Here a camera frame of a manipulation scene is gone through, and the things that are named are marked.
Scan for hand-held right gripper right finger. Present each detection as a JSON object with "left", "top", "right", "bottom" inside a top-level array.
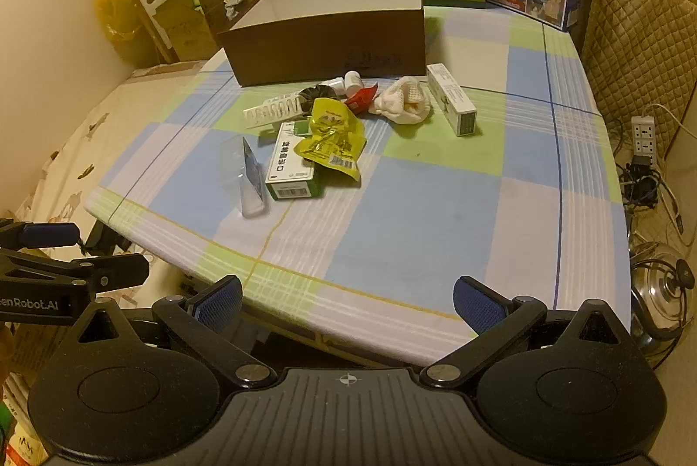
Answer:
[{"left": 419, "top": 275, "right": 633, "bottom": 389}]

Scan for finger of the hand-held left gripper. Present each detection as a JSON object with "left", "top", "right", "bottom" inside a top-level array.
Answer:
[
  {"left": 0, "top": 220, "right": 82, "bottom": 252},
  {"left": 0, "top": 251, "right": 151, "bottom": 293}
]

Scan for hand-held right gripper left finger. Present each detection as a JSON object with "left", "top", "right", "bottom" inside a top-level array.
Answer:
[{"left": 68, "top": 275, "right": 273, "bottom": 389}]

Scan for green white medicine box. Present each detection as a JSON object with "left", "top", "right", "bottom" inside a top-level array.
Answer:
[{"left": 265, "top": 120, "right": 323, "bottom": 201}]

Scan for yellow snack packet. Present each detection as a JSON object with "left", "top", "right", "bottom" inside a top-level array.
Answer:
[{"left": 293, "top": 98, "right": 367, "bottom": 184}]

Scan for white mesh cloth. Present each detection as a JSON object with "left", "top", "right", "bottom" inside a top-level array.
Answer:
[{"left": 369, "top": 76, "right": 432, "bottom": 126}]

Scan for long white medicine box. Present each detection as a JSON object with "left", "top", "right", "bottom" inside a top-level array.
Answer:
[{"left": 426, "top": 63, "right": 478, "bottom": 138}]

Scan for dark wrapper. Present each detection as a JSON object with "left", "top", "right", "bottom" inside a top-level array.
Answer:
[{"left": 298, "top": 85, "right": 338, "bottom": 110}]

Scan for red packet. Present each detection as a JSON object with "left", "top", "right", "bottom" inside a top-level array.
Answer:
[{"left": 344, "top": 85, "right": 379, "bottom": 110}]

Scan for brown cardboard box white inside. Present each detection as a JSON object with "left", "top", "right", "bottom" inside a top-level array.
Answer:
[{"left": 217, "top": 0, "right": 426, "bottom": 88}]

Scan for cream printed bedsheet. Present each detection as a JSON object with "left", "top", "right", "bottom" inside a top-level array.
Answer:
[{"left": 0, "top": 63, "right": 219, "bottom": 282}]

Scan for clear plastic package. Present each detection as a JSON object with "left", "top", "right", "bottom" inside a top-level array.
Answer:
[{"left": 220, "top": 137, "right": 267, "bottom": 218}]

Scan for steel pot lid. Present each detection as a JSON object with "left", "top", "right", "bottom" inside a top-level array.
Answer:
[{"left": 626, "top": 240, "right": 695, "bottom": 369}]

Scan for white plastic tray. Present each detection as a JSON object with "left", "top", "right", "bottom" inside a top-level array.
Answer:
[{"left": 242, "top": 92, "right": 303, "bottom": 129}]

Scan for flat cardboard sheet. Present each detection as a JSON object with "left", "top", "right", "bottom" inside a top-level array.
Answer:
[{"left": 131, "top": 61, "right": 208, "bottom": 81}]

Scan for white power strip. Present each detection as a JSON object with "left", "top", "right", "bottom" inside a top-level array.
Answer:
[{"left": 630, "top": 114, "right": 662, "bottom": 159}]

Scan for brown carton with white flap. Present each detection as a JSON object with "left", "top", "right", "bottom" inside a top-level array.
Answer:
[{"left": 136, "top": 0, "right": 219, "bottom": 62}]

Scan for brown cardboard carton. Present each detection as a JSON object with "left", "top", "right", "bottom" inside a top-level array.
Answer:
[{"left": 188, "top": 0, "right": 246, "bottom": 31}]

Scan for chair with quilted cover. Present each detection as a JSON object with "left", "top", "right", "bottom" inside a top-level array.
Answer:
[{"left": 569, "top": 0, "right": 697, "bottom": 145}]

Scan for black cable tangle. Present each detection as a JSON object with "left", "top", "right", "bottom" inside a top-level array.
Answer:
[{"left": 618, "top": 160, "right": 687, "bottom": 230}]

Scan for white cable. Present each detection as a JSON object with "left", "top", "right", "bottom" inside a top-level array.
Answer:
[{"left": 648, "top": 103, "right": 697, "bottom": 140}]

